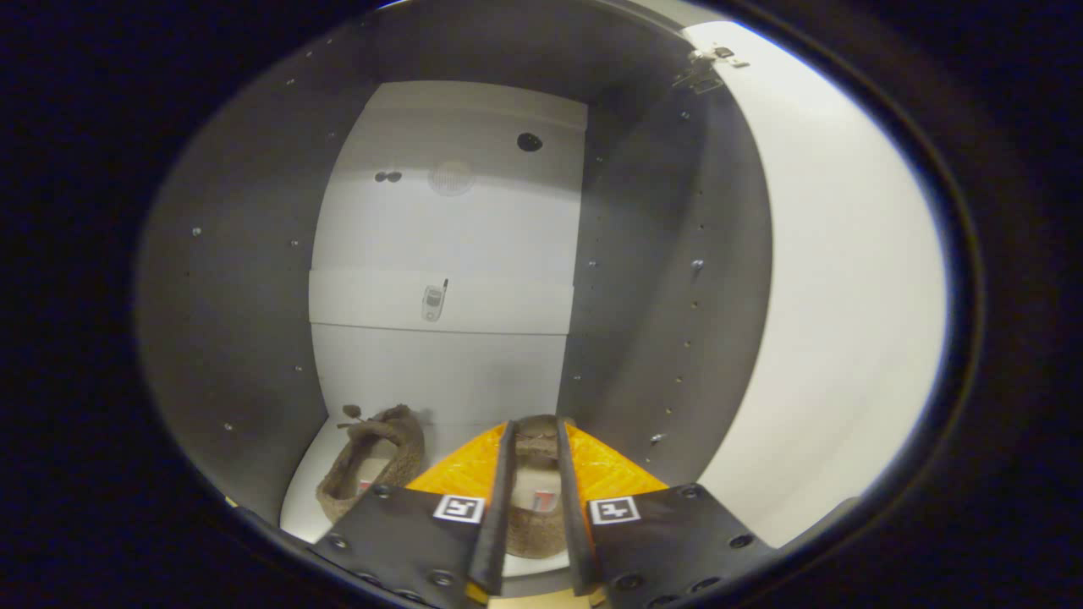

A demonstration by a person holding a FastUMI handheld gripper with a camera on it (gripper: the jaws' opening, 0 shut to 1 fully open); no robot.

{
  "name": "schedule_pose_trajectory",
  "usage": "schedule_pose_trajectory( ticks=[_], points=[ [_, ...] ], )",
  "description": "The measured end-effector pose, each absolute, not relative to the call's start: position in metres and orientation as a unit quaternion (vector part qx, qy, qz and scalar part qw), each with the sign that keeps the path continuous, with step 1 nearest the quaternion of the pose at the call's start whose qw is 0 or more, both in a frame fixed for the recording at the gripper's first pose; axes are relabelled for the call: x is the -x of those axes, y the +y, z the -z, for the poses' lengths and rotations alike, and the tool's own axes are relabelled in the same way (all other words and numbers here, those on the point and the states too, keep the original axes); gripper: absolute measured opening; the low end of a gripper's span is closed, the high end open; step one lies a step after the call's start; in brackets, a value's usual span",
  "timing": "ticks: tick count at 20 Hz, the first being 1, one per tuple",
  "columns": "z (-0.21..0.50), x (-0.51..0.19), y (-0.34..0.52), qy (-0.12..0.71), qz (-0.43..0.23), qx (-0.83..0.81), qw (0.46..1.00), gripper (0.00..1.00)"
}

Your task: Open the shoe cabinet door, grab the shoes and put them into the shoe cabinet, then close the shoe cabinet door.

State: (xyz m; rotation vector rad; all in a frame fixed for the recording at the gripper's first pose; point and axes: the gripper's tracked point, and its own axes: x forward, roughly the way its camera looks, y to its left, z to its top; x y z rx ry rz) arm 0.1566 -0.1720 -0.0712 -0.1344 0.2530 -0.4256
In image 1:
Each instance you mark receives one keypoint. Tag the grey shoe cabinet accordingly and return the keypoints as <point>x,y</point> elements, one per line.
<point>228,296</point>

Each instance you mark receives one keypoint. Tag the metal door hinge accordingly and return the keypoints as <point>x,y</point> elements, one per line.
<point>700,76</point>

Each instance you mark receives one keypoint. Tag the brown fuzzy shoe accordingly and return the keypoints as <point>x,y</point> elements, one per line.
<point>406,448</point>
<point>533,533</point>

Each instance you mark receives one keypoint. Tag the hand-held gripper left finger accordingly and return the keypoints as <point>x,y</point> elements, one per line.
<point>495,524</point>

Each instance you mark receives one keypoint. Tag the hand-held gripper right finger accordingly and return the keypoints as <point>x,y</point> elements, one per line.
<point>574,524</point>

